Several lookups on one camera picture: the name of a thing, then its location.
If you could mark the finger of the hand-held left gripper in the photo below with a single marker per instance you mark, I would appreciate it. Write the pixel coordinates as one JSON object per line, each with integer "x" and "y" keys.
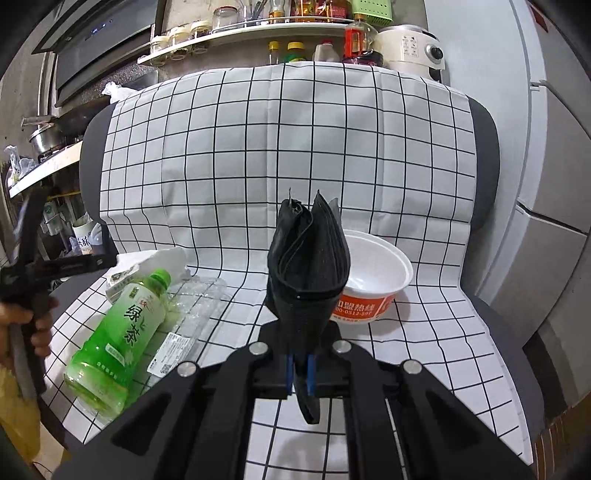
{"x": 30, "y": 221}
{"x": 78, "y": 266}

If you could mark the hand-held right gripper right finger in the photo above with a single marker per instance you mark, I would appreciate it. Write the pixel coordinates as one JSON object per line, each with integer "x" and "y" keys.
{"x": 312, "y": 374}

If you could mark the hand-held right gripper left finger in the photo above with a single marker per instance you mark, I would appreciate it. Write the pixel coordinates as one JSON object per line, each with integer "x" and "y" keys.
{"x": 289, "y": 374}

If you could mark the black plastic bag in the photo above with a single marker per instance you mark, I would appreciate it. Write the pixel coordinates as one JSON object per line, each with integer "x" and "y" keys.
{"x": 309, "y": 258}

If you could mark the person's left forearm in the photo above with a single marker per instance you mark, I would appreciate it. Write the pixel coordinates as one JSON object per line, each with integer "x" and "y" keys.
{"x": 18, "y": 415}

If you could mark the person's left hand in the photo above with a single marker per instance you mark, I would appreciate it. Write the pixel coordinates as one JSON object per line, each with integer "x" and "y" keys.
{"x": 44, "y": 332}

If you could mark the gas meter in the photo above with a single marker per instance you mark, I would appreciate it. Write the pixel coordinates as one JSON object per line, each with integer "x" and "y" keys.
{"x": 51, "y": 216}

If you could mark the white printed canister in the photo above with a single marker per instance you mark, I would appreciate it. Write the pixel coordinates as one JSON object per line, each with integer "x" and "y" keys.
{"x": 87, "y": 235}

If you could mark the white blue carton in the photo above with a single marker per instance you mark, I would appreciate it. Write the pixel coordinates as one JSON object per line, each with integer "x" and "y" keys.
{"x": 122, "y": 279}

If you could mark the crumpled clear bags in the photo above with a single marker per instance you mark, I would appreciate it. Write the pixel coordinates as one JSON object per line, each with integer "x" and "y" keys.
{"x": 18, "y": 164}

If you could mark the marble kitchen counter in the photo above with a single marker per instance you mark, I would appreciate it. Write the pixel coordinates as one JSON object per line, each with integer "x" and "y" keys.
{"x": 51, "y": 164}

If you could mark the steel pot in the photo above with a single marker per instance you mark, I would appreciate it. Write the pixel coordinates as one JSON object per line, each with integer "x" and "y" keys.
{"x": 45, "y": 138}

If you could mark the green tea bottle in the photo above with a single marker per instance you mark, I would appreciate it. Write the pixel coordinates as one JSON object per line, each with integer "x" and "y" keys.
{"x": 120, "y": 341}

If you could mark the clear plastic tray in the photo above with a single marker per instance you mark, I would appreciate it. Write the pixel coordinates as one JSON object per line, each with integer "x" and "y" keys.
{"x": 194, "y": 309}

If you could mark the white red paper bowl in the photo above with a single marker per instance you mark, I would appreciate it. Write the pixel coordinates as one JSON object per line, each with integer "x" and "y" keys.
{"x": 378, "y": 277}

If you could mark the clear plastic bag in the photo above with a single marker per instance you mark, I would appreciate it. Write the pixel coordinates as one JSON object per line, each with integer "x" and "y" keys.
{"x": 119, "y": 92}

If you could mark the black range hood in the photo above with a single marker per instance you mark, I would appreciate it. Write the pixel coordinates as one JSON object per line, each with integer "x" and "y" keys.
{"x": 106, "y": 46}

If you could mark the small white lid jar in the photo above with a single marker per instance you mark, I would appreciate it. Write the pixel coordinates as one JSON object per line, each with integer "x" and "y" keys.
{"x": 181, "y": 36}
{"x": 201, "y": 30}
{"x": 161, "y": 44}

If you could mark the white black checked cloth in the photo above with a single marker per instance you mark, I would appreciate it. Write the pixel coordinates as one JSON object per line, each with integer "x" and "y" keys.
{"x": 277, "y": 138}

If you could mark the grey office chair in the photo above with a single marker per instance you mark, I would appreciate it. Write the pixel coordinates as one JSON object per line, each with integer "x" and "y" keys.
{"x": 485, "y": 152}

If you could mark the tall empty glass jar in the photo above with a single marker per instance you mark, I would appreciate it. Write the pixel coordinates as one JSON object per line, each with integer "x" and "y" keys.
{"x": 225, "y": 18}

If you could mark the dark soy sauce bottle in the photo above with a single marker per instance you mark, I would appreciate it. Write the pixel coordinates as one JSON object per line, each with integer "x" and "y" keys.
{"x": 274, "y": 53}

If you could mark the green yellow cap bottle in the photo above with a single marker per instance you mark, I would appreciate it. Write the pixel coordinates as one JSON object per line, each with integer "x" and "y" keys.
{"x": 295, "y": 53}

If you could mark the grey refrigerator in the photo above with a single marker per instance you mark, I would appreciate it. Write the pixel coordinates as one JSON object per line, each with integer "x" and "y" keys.
{"x": 531, "y": 161}

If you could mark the glass with utensils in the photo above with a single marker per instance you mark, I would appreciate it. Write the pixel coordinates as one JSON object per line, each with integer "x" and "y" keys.
{"x": 254, "y": 11}

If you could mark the dark red label jar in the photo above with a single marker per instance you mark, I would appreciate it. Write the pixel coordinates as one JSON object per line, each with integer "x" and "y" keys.
{"x": 364, "y": 59}

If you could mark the white kitchen appliance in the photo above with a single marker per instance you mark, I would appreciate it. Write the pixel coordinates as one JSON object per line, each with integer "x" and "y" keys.
{"x": 408, "y": 50}

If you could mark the red label oil bottle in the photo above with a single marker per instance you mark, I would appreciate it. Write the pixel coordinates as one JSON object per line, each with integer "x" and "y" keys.
{"x": 359, "y": 39}

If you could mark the red seasoning packet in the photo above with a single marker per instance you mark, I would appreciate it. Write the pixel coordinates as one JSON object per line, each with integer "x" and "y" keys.
{"x": 323, "y": 8}

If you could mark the green utensil holder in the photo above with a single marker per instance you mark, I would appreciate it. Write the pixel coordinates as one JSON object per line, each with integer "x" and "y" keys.
{"x": 371, "y": 11}

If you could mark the white wall shelf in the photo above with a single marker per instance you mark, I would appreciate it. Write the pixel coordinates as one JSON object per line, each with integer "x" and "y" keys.
{"x": 258, "y": 34}

